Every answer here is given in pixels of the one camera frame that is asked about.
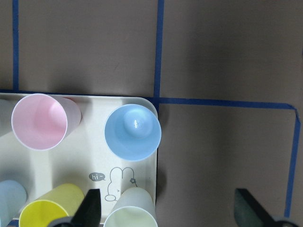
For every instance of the pale green plastic cup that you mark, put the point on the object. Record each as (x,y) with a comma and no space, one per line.
(135,208)

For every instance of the blue plastic cup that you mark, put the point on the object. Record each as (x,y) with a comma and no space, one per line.
(13,196)
(132,132)

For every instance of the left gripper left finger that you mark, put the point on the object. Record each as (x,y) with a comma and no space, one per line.
(89,212)

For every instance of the yellow plastic cup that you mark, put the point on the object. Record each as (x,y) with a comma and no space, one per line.
(62,201)

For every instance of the pink plastic cup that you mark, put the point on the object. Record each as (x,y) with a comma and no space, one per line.
(42,122)

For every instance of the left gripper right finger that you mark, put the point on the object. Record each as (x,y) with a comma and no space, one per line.
(249,213)

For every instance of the cream plastic tray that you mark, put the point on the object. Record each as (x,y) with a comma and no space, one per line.
(82,158)

